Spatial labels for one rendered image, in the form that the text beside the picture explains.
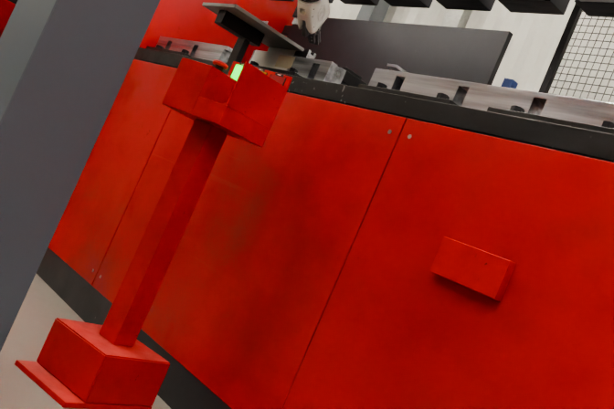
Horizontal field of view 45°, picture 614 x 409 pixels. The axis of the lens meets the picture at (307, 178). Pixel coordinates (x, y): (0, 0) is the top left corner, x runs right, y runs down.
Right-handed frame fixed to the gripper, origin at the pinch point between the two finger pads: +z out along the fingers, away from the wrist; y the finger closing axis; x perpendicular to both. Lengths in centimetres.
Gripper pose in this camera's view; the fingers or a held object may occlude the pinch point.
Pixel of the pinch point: (313, 36)
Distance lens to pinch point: 209.2
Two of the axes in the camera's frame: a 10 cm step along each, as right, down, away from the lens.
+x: -8.7, -3.6, 3.5
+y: 5.0, -7.0, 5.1
